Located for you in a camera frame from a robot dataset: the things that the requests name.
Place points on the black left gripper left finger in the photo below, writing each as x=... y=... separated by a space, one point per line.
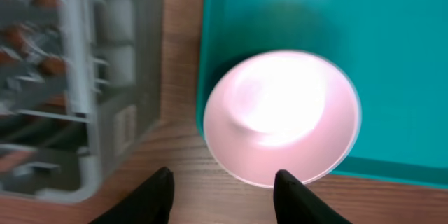
x=150 y=203

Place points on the small pink saucer plate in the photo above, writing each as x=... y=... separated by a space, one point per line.
x=284 y=109

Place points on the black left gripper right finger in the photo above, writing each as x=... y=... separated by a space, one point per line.
x=295 y=203

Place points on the teal plastic tray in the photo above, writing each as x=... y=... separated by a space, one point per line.
x=394 y=51

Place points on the grey plastic dish rack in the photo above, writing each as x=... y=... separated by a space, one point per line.
x=80 y=87

